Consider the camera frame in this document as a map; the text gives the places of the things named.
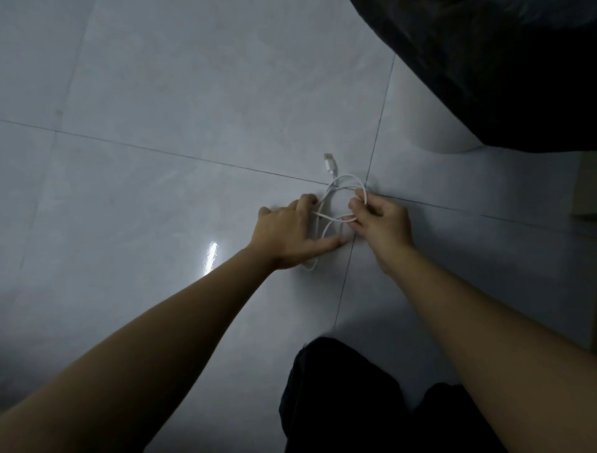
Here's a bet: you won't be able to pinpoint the person's black trousers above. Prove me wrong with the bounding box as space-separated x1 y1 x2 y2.
278 336 510 453

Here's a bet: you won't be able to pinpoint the person's right hand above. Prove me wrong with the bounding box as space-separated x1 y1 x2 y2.
347 187 417 276

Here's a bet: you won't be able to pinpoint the white charging cable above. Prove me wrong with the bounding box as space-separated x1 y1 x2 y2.
301 152 369 273

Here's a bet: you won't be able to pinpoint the person's left hand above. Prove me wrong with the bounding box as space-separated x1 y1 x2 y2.
246 193 351 272

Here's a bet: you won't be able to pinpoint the person's left forearm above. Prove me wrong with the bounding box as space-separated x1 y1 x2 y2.
0 246 280 453

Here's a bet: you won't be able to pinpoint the black fabric cover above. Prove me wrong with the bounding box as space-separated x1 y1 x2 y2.
349 0 597 153

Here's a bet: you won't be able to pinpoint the person's right forearm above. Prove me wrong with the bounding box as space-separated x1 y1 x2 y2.
374 245 597 453

